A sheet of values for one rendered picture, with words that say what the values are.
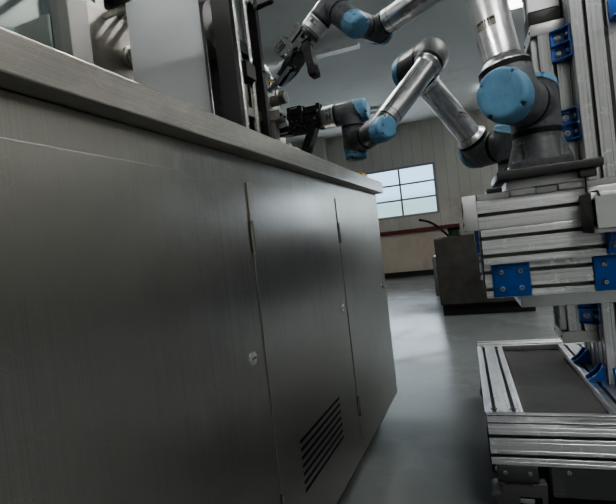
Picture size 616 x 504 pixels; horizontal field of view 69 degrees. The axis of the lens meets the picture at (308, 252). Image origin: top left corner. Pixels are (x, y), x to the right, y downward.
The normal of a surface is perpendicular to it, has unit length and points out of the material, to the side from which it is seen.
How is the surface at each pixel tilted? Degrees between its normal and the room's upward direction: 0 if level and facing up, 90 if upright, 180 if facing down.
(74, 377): 90
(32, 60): 90
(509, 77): 97
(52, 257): 90
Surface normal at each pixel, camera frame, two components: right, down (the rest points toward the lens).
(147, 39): -0.37, 0.05
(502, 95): -0.68, 0.22
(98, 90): 0.92, -0.10
